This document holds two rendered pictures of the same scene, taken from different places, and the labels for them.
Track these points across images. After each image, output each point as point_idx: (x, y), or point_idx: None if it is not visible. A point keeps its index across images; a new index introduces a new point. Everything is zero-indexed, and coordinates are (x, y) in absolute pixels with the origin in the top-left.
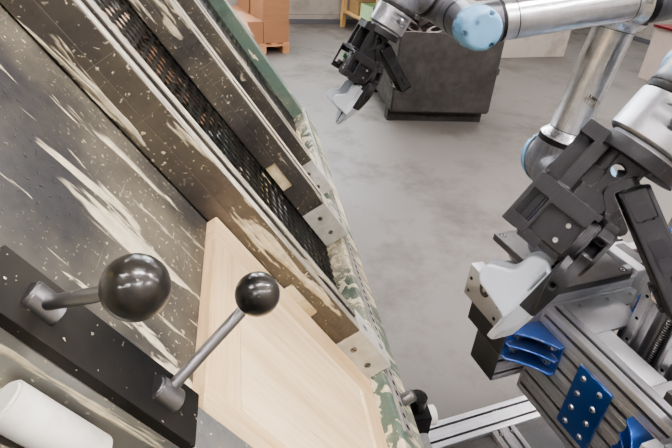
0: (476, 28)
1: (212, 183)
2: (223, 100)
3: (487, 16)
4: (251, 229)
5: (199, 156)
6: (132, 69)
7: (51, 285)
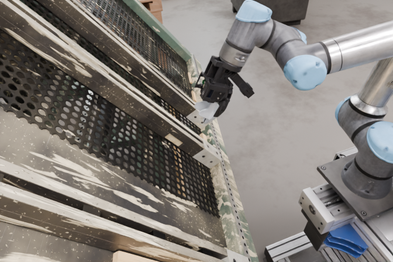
0: (304, 77)
1: (109, 238)
2: (128, 106)
3: (313, 68)
4: (145, 250)
5: (94, 229)
6: (19, 201)
7: None
